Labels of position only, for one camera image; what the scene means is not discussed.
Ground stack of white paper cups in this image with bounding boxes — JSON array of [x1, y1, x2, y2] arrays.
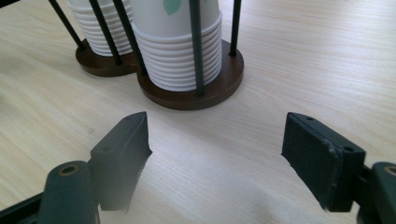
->
[[129, 0, 223, 93], [66, 0, 134, 58]]

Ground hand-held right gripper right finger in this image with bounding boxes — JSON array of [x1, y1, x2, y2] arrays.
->
[[280, 111, 367, 214]]

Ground wooden cup holder black rods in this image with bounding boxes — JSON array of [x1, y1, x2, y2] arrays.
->
[[48, 0, 246, 111]]

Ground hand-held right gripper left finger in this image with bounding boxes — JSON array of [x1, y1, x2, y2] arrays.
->
[[89, 111, 153, 214]]

